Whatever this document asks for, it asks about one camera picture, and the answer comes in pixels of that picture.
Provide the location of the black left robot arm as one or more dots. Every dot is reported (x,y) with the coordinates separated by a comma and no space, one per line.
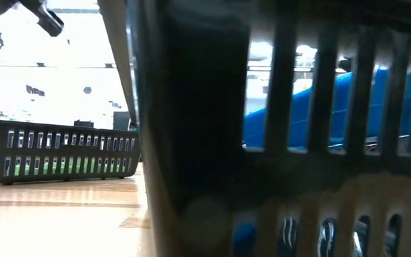
(46,19)

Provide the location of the black ribbed tower case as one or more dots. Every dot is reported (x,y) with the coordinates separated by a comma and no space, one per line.
(83,124)

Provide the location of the black rectangular box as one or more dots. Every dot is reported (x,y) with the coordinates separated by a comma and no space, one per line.
(121,120)

